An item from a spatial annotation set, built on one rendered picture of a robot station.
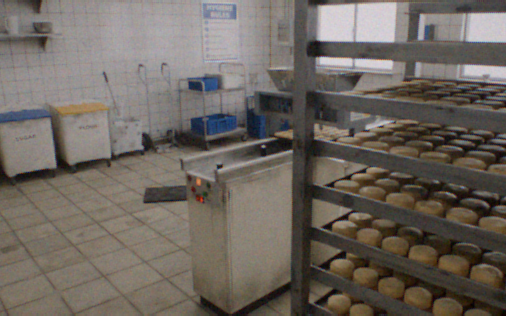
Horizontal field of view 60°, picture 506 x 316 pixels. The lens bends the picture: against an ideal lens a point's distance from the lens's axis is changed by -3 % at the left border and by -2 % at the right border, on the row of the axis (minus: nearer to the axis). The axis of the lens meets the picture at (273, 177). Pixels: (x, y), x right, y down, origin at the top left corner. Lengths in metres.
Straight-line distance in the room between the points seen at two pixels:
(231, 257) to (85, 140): 3.48
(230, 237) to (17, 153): 3.47
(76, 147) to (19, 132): 0.63
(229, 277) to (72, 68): 4.23
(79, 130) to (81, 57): 1.07
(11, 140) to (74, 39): 1.55
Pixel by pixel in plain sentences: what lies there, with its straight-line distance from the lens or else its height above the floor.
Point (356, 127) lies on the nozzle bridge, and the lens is 2.57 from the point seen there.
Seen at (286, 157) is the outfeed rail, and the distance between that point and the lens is 2.45.
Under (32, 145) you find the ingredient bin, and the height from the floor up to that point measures 0.41.
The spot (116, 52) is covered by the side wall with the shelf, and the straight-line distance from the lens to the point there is 6.25.
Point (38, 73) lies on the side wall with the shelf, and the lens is 5.96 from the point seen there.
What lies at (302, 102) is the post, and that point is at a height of 1.41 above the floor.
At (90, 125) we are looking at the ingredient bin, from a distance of 5.49.
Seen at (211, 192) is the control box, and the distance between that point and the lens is 2.21.
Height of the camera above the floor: 1.53
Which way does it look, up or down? 18 degrees down
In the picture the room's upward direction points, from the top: straight up
